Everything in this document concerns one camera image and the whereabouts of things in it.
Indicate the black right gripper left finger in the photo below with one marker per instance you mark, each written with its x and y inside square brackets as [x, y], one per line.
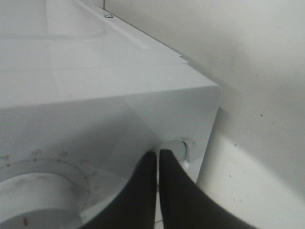
[134, 207]

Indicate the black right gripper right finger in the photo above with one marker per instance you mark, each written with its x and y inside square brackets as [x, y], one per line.
[184, 205]

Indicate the round white door button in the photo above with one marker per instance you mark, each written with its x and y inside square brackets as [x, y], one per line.
[179, 148]

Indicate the lower white timer knob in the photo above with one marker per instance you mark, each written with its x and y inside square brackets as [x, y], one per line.
[42, 201]

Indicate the white microwave oven body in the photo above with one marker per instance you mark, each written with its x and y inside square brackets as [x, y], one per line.
[85, 95]

